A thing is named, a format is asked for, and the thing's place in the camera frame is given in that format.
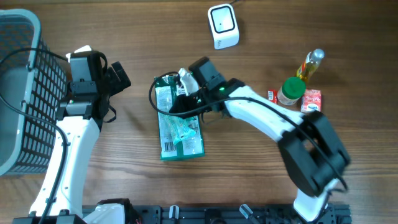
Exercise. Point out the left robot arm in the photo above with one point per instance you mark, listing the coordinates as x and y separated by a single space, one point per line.
79 116

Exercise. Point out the teal toothbrush pack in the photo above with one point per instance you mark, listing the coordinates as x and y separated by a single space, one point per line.
179 129

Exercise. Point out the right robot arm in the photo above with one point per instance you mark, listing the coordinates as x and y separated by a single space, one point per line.
313 154

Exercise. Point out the white barcode scanner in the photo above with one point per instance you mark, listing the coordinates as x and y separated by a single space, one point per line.
223 26

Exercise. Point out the green lid jar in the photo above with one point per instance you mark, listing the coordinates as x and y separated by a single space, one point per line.
291 91

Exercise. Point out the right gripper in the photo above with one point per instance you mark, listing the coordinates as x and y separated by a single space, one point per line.
181 102

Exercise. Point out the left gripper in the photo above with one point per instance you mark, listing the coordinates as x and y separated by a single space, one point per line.
114 84

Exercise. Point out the yellow oil bottle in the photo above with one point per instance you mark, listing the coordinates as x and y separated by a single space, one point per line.
310 65

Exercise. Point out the grey plastic shopping basket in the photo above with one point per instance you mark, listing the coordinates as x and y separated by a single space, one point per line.
32 81

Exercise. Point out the green 3M package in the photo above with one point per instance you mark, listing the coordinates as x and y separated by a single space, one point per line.
166 91

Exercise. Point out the red toothpaste tube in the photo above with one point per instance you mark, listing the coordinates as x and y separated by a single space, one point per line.
272 96

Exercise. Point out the red snack box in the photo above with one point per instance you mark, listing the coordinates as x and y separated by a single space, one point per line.
311 101

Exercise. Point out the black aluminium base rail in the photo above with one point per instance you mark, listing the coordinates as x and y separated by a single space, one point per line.
268 214

